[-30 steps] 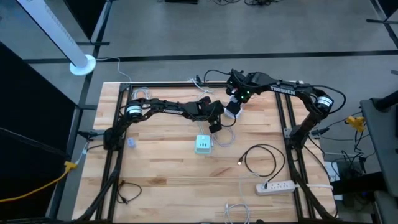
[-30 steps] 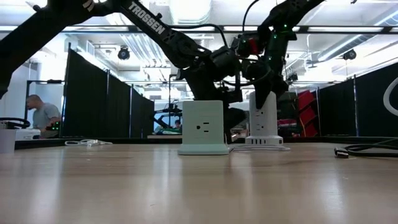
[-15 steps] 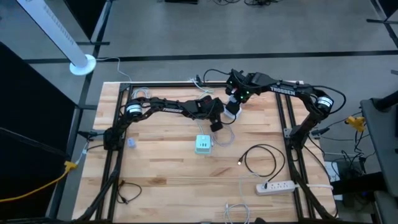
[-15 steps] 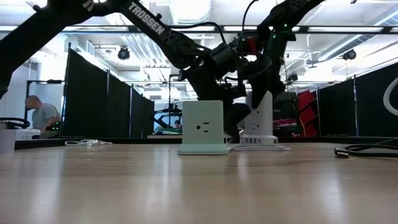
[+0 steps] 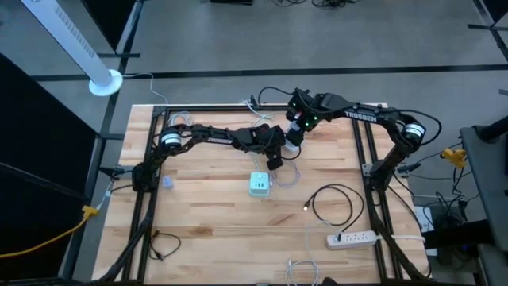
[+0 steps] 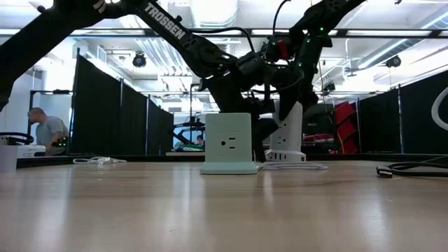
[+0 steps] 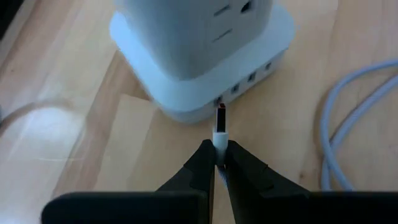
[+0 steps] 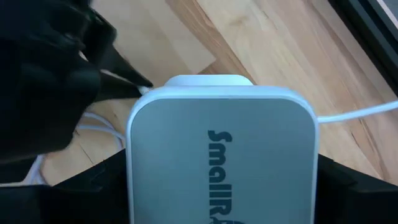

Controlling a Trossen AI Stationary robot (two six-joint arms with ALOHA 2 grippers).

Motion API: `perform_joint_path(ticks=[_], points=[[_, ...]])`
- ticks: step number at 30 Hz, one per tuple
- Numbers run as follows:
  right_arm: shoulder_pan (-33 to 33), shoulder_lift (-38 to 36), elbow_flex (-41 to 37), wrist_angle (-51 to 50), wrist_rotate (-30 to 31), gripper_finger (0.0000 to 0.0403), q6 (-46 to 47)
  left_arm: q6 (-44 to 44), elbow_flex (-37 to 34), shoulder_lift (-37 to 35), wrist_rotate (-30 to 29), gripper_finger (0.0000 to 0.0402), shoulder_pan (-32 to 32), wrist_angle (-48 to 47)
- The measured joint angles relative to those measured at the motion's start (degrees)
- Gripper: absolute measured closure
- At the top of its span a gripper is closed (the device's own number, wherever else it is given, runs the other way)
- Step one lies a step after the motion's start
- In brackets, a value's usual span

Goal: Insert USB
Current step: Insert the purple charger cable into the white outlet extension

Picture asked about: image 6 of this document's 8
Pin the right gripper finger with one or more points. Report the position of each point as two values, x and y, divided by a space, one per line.
287 105

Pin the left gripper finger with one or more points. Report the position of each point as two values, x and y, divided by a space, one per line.
264 133

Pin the white tower power strip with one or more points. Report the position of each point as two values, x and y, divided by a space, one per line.
287 140

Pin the mint green power cube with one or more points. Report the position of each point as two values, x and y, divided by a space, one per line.
227 147

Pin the background black robot arm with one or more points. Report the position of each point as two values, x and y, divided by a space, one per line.
189 125
21 137

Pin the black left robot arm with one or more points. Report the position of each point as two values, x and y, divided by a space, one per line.
196 52

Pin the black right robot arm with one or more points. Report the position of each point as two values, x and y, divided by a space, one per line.
325 14

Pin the person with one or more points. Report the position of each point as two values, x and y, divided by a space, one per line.
49 129
200 139

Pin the red shelf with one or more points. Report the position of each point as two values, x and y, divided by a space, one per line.
344 129

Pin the black overhead rig beam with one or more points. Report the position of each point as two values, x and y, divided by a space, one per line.
341 33

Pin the black curtain white logo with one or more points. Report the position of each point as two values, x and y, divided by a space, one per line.
385 122

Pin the black ceiling spotlight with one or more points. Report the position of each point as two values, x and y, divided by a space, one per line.
393 62
139 60

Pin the black curtain partition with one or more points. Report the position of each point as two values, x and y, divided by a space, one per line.
105 119

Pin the white box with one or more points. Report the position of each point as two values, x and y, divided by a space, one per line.
31 151

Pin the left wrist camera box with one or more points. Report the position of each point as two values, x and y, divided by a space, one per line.
251 64

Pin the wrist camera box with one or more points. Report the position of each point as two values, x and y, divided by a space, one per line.
273 50
251 64

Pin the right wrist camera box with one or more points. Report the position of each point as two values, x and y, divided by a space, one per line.
273 50

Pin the black aluminium table frame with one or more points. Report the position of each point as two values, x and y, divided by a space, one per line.
140 158

